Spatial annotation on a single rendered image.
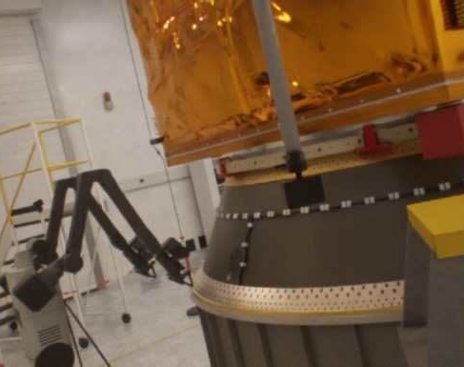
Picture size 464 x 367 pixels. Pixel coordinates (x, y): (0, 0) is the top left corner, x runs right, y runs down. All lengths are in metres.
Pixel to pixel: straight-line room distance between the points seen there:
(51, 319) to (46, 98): 7.41
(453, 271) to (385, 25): 0.80
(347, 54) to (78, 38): 8.65
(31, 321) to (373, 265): 1.42
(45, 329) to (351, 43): 1.67
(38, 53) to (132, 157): 2.30
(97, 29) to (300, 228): 8.64
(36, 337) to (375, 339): 1.39
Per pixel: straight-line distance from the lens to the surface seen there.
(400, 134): 1.95
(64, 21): 10.22
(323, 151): 1.99
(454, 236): 1.08
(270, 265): 2.07
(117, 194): 2.41
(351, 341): 1.91
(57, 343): 2.55
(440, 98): 1.61
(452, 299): 1.12
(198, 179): 9.96
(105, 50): 10.27
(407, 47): 1.61
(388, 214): 1.91
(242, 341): 2.23
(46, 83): 9.75
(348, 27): 1.76
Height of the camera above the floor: 1.75
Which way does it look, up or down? 3 degrees down
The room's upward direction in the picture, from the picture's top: 13 degrees counter-clockwise
